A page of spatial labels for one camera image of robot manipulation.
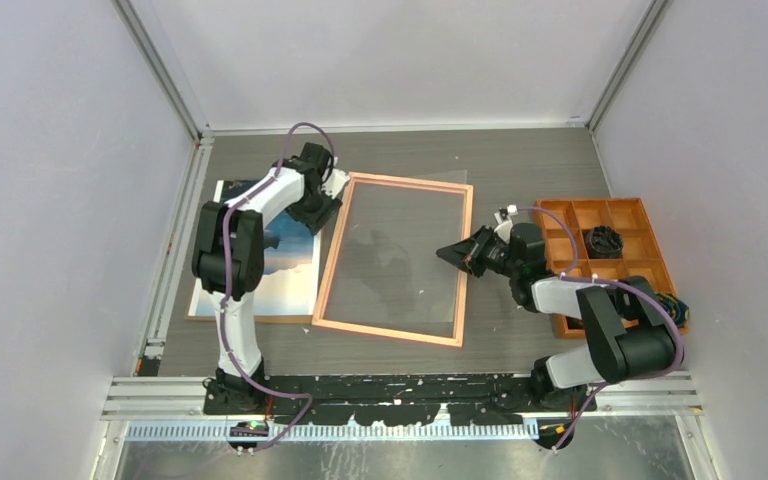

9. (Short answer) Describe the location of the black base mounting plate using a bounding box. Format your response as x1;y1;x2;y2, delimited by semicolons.
202;373;588;427

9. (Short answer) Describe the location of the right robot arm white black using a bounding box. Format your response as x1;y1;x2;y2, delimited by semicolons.
436;223;684;411

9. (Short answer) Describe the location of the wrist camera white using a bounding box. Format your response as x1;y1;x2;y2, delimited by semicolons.
321;169;351;199
494;204;519;243

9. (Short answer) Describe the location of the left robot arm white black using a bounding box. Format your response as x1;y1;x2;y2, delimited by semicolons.
191;143;348;414

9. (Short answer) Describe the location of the aluminium front rail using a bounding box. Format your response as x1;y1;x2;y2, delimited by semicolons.
102;371;703;424

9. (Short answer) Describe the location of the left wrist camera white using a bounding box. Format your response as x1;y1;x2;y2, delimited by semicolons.
321;169;351;199

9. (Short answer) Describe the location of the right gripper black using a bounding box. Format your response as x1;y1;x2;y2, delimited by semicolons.
437;224;522;278

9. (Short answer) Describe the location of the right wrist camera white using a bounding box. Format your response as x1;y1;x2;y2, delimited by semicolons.
494;204;519;243

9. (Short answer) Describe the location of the pink wooden picture frame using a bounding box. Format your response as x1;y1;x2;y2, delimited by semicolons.
311;172;476;349

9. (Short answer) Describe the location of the orange compartment tray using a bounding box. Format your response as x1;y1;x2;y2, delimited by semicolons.
532;197;690;341

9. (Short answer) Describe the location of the blue yellow rolled item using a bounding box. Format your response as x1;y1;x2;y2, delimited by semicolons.
657;292;690;329

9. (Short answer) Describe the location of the brown backing board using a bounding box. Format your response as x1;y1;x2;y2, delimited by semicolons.
182;178;324;326

